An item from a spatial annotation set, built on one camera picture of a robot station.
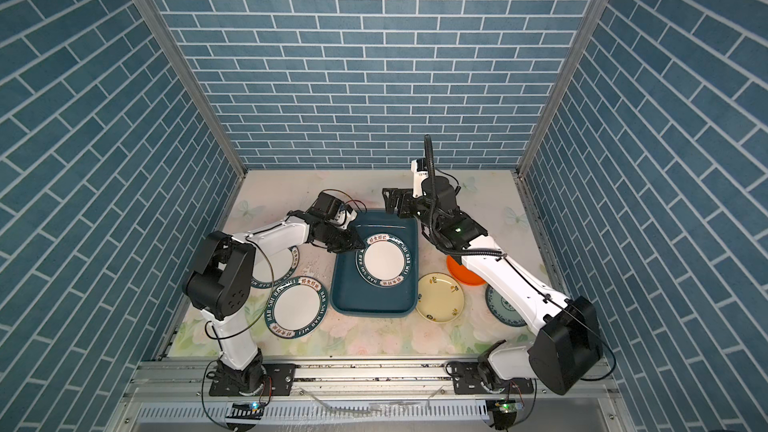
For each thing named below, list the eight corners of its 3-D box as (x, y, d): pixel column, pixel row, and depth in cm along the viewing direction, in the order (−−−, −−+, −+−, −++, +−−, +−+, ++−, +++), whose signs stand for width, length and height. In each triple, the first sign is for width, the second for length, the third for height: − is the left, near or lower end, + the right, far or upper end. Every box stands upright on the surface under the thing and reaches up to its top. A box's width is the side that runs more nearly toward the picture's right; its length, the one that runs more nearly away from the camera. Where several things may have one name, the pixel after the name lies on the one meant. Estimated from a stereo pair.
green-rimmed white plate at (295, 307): (259, 338, 82) (256, 335, 80) (276, 279, 93) (274, 276, 92) (322, 338, 82) (320, 336, 80) (331, 279, 93) (330, 276, 92)
